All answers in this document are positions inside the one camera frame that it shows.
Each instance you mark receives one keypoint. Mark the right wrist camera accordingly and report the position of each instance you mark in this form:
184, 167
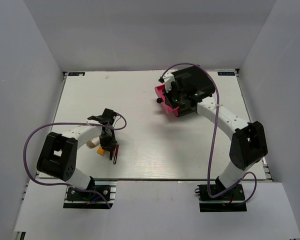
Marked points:
167, 79

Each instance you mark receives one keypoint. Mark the orange makeup compact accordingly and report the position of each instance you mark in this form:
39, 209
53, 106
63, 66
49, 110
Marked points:
101, 151

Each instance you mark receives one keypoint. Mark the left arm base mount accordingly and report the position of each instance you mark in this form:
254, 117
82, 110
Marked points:
102, 197

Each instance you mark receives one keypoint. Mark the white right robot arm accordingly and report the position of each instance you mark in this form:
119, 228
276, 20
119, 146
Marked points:
248, 141

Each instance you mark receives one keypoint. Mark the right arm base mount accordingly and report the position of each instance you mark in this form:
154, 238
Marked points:
231, 201

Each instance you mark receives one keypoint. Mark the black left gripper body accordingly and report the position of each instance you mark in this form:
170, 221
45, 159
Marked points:
108, 140

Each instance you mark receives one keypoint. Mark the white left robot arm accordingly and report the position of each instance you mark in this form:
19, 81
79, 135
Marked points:
58, 156

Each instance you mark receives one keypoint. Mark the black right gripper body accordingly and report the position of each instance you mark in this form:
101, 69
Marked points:
174, 97

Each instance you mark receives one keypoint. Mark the black drawer organizer cabinet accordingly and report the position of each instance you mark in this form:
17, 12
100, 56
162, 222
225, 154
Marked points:
193, 69

